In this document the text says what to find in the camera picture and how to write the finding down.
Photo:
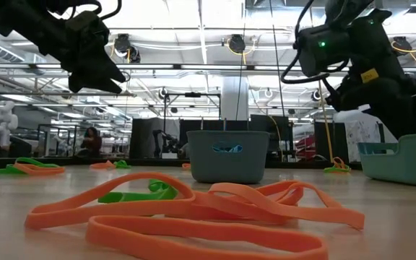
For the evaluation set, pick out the white pillar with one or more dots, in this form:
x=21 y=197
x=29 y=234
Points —
x=235 y=97

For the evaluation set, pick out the black monitor row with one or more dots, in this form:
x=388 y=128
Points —
x=211 y=125

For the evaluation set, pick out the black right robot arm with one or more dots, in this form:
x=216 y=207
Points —
x=345 y=11

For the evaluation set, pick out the blue rubber band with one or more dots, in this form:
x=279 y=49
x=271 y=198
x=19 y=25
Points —
x=228 y=148

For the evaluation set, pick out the blue plastic basket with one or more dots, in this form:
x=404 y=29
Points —
x=229 y=166

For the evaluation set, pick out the white patterned sheet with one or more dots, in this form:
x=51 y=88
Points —
x=363 y=141

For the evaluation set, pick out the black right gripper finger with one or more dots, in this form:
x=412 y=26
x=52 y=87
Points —
x=403 y=119

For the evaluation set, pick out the teal plastic basket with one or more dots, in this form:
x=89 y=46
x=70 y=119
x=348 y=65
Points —
x=403 y=162

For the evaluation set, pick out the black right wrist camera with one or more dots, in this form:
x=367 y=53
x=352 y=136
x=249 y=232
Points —
x=320 y=57

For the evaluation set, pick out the person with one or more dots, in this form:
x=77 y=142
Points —
x=92 y=142

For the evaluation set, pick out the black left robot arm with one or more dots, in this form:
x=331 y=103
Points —
x=13 y=18

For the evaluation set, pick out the black partition panel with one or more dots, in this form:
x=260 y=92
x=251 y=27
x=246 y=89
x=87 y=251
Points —
x=332 y=141
x=143 y=137
x=278 y=126

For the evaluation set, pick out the red object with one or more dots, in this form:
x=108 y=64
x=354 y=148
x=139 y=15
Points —
x=305 y=148

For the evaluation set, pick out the black stand frame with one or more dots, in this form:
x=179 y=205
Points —
x=193 y=94

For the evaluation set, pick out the black background robot arm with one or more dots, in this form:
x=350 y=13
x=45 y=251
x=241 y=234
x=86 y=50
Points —
x=168 y=142

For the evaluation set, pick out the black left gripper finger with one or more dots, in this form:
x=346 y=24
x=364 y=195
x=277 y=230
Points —
x=108 y=70
x=92 y=85

